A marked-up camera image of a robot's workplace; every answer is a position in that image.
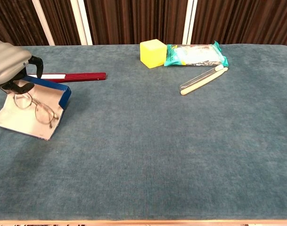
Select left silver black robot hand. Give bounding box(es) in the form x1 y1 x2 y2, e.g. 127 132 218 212
0 39 44 95

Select wire-rimmed eyeglasses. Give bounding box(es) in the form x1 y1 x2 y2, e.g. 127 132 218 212
13 92 60 129

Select blue box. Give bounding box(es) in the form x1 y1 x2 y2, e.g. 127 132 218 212
0 74 72 141

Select dark red white slim box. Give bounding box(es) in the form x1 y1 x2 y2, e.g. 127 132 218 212
27 72 107 83

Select dark brown pleated curtain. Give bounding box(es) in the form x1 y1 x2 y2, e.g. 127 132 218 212
0 0 287 47

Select yellow foam cube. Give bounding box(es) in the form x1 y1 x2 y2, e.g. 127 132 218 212
139 39 168 69

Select teal carpet table cloth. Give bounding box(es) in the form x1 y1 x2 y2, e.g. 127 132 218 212
0 44 287 221

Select teal clear plastic packet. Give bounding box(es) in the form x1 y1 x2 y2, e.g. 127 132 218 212
164 40 229 67

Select clear glass test tube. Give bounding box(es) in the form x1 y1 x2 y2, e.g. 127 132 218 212
179 65 224 92

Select light wooden stick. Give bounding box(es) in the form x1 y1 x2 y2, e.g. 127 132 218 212
180 67 229 96

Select thin white frame post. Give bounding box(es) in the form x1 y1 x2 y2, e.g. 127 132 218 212
31 0 56 46

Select wide white frame post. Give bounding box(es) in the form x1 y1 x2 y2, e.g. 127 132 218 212
181 0 198 45
70 0 94 46

